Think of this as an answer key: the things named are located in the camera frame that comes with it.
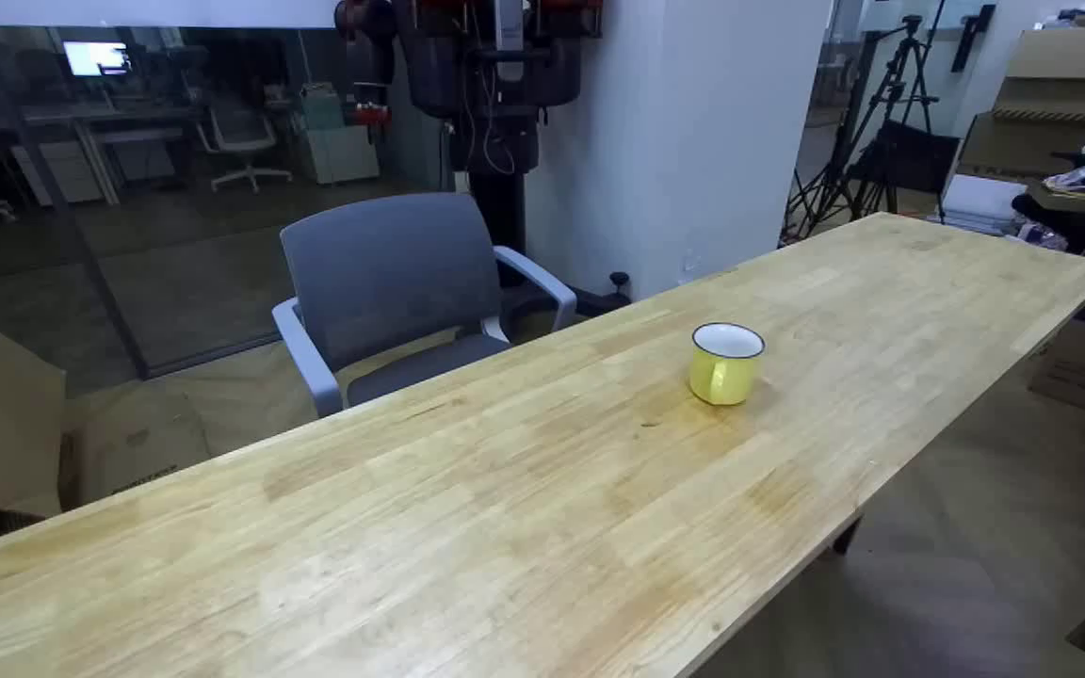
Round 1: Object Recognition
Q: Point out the yellow enamel mug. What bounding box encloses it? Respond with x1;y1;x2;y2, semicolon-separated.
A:
685;320;768;410

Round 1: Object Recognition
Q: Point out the grey chair with white arms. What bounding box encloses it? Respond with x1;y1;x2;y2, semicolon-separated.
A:
266;189;578;418

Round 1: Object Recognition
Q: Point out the white storage cabinet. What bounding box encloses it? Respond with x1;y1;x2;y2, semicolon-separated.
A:
302;80;385;189

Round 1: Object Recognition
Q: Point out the black table leg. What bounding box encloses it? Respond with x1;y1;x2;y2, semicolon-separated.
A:
827;517;861;561

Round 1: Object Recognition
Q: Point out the flat cardboard box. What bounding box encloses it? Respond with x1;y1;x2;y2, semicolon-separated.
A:
61;342;319;507

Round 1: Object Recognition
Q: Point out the small white box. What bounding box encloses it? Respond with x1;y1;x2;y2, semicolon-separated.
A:
939;170;1027;238

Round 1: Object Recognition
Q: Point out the white office desk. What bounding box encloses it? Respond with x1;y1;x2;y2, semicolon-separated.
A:
0;97;198;209

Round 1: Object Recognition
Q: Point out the lit computer monitor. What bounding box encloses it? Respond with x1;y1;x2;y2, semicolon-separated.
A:
61;38;133;82

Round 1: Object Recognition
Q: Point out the large folded cardboard box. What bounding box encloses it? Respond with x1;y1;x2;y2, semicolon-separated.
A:
953;23;1085;179

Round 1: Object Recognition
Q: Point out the red and black pedestal robot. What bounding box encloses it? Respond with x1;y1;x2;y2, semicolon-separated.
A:
331;0;635;332

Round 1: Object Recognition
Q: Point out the black wall-mounted device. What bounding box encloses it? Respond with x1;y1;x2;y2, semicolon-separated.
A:
950;0;998;75

